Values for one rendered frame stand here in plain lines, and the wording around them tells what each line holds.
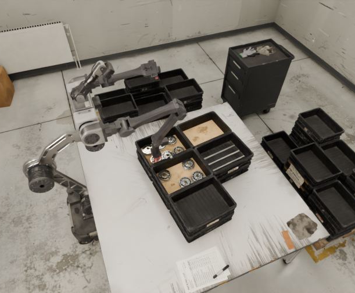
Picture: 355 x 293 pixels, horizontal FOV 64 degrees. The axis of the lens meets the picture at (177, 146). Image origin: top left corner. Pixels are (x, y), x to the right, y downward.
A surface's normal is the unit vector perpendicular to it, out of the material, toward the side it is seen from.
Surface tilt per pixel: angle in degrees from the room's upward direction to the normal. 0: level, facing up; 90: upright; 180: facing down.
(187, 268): 0
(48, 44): 90
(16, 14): 90
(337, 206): 0
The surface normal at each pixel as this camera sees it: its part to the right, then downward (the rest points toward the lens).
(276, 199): 0.01, -0.65
